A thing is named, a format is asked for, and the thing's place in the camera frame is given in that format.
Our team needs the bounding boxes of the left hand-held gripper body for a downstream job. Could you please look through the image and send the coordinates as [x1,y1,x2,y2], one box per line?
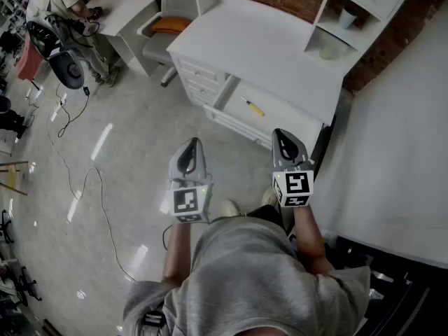
[167,168,214,224]

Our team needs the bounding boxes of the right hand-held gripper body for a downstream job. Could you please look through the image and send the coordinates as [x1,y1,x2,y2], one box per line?
[272,162,315,209]

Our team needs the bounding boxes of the wide white drawer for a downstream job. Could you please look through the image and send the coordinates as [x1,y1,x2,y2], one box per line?
[203,75,323,151]

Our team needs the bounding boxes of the yellow handled screwdriver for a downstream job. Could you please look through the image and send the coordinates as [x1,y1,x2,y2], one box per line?
[240,96,265,118]

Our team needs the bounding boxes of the person's left forearm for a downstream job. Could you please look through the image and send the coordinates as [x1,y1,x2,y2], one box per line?
[162,220,193,288]

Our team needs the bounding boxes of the person's right forearm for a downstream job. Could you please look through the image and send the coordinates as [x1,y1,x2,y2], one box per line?
[292,204,336,279]

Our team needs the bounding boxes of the small white drawer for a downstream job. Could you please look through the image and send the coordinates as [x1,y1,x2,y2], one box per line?
[183,78,217,98]
[188,92,215,107]
[177,59,219,83]

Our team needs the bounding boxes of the person's right shoe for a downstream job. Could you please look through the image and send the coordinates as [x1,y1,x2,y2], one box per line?
[261,187,280,209]

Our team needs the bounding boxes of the person's shoe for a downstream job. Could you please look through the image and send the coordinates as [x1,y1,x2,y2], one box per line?
[261,187,280,209]
[223,199,243,218]

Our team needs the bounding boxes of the person's black trousers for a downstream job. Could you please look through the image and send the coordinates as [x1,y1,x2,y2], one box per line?
[244,204,298,246]

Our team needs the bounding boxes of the person's left shoe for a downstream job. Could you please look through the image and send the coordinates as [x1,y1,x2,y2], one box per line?
[223,199,243,218]

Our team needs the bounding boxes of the person's grey shirt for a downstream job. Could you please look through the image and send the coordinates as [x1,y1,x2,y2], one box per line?
[122,217,372,336]

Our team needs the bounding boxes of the pale green bowl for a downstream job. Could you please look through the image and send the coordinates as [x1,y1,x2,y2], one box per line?
[318,43,339,62]

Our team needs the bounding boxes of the white desk with drawers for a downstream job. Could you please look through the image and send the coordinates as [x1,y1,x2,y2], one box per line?
[167,0,347,151]

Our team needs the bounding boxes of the white power strip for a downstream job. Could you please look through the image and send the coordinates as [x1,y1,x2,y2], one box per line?
[50,92,68,123]

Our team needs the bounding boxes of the white shelf unit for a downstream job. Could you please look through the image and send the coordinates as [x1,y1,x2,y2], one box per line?
[303,0,419,77]

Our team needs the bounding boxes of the grey chair seat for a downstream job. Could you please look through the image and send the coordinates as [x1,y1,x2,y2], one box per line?
[48,50,86,91]

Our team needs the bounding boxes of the pale blue cup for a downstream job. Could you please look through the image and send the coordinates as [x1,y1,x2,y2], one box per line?
[338,7,358,30]

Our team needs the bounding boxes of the white side table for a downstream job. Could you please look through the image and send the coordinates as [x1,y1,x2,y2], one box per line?
[85,0,163,78]

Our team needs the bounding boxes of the grey chair orange cushion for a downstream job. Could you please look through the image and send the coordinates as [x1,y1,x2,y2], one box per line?
[136,0,201,88]

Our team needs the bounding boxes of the wooden stand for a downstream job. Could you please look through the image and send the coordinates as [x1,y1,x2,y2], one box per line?
[0,159,31,197]

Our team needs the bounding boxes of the red cloth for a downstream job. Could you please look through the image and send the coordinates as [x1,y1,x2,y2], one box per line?
[15,33,47,82]

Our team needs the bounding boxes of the black chair base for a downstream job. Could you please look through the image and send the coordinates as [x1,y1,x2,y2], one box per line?
[0,257,43,308]
[0,208,15,245]

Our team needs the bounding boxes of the black mesh chair back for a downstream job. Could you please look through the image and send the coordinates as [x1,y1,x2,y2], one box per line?
[26,20,54,60]

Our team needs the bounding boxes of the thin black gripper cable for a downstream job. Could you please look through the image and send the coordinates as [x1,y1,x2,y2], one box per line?
[161,223,174,252]

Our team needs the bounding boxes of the white floor cable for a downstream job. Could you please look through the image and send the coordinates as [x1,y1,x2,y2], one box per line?
[45,110,138,284]

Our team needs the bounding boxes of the black floor cable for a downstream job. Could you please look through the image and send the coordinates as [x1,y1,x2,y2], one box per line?
[55,81,92,139]

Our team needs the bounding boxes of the black chest strap buckle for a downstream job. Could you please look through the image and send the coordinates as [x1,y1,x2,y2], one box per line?
[141,309,166,336]

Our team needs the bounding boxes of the black metal frame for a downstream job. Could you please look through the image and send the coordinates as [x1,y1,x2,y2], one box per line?
[335,234,448,336]

